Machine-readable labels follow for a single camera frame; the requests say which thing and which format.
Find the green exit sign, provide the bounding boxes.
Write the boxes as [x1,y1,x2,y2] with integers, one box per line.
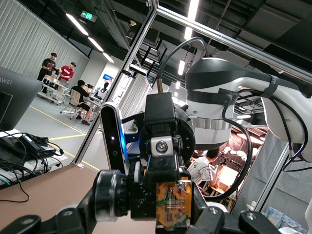
[80,10,98,23]

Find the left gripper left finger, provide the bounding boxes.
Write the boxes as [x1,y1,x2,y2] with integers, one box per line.
[0,185,108,234]

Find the blue and white packages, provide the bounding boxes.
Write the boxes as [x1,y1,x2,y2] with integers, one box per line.
[264,206,309,234]

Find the seated person in black clothes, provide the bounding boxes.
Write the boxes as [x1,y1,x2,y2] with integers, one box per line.
[70,79,94,126]

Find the slanted aluminium frame post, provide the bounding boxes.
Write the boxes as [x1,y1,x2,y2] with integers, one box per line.
[72,0,161,169]

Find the black power adapter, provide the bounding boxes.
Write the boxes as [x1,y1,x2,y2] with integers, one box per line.
[19,135,57,157]

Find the standing person in black shirt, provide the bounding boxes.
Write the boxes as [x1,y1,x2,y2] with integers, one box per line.
[37,52,58,82]

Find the long ceiling light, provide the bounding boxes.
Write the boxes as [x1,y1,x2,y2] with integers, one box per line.
[87,37,104,53]
[102,51,115,64]
[65,13,90,37]
[183,0,200,41]

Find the dark computer monitor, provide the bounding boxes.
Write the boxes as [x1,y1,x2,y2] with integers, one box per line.
[0,66,44,132]

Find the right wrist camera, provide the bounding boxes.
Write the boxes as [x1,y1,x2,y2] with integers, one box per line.
[98,101,129,175]

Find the short ceiling light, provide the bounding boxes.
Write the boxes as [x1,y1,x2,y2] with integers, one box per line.
[177,59,186,76]

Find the standing person in red shirt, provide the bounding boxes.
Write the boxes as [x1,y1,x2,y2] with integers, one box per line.
[58,62,77,82]

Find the seated person in white shirt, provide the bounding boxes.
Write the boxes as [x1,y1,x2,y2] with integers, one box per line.
[187,148,220,191]

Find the white office chair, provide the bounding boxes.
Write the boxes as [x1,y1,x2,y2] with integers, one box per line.
[60,89,85,120]

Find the black frame-mounted camera bar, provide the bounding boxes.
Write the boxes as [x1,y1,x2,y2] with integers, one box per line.
[128,63,149,77]

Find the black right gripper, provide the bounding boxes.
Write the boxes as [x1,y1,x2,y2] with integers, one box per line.
[137,92,196,183]

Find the white trolley cart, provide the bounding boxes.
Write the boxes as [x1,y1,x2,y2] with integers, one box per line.
[36,74,70,106]

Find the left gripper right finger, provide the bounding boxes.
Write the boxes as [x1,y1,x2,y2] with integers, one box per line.
[191,182,281,234]

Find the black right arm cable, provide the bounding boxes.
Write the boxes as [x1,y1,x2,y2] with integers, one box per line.
[157,36,253,203]

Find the long aluminium frame beam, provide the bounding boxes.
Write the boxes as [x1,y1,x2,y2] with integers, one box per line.
[156,4,312,85]

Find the short aluminium frame post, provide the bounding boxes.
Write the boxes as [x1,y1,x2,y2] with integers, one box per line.
[253,143,293,215]

